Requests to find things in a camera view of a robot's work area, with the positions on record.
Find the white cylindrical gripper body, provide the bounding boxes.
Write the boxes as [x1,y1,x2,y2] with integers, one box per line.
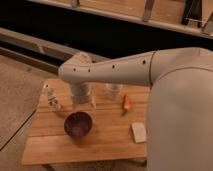
[70,83,92,104]

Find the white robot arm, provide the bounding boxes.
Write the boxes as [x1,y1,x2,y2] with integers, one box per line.
[58,47,213,171]

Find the white sponge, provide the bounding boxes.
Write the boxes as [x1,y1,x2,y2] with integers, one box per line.
[131,122,146,143]

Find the purple bowl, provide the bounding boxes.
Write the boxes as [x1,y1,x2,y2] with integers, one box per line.
[64,112,93,138]

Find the clear plastic cup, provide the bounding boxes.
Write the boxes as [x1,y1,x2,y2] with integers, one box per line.
[106,84,122,100]

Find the orange toy carrot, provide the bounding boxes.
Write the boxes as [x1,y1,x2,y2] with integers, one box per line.
[122,95,131,115]

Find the wooden table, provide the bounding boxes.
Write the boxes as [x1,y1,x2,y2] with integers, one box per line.
[22,79,149,165]

